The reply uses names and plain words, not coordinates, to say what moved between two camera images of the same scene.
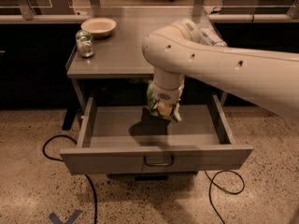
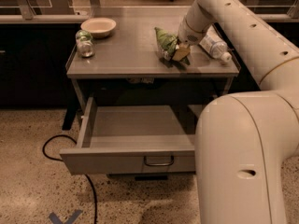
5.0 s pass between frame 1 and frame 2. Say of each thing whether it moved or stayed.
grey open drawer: stayed
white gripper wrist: moved
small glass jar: stayed
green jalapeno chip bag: moved
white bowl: stayed
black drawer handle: stayed
